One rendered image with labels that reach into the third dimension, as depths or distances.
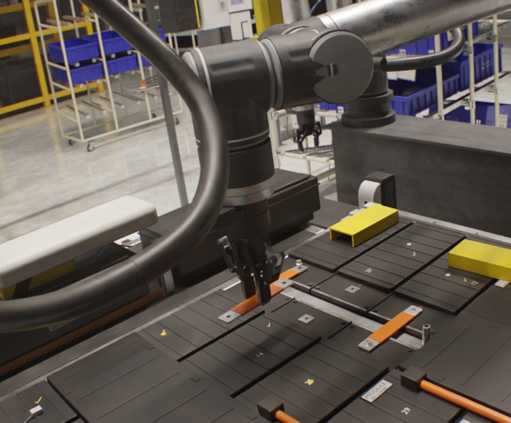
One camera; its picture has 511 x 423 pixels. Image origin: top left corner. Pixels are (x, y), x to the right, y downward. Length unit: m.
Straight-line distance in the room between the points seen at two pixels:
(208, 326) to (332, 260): 0.32
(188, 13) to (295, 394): 2.91
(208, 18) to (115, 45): 3.50
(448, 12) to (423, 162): 1.39
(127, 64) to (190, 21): 3.59
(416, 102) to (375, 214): 2.17
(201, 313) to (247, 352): 0.16
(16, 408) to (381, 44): 0.86
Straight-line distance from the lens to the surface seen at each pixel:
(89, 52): 6.90
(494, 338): 0.99
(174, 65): 0.69
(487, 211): 2.38
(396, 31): 1.08
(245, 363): 0.98
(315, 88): 0.85
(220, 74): 0.80
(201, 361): 1.00
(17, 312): 0.54
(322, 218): 1.78
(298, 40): 0.86
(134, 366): 1.02
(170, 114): 4.27
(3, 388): 1.12
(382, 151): 2.57
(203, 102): 0.66
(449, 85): 3.82
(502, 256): 1.19
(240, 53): 0.82
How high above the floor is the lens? 1.58
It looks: 22 degrees down
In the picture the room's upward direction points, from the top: 8 degrees counter-clockwise
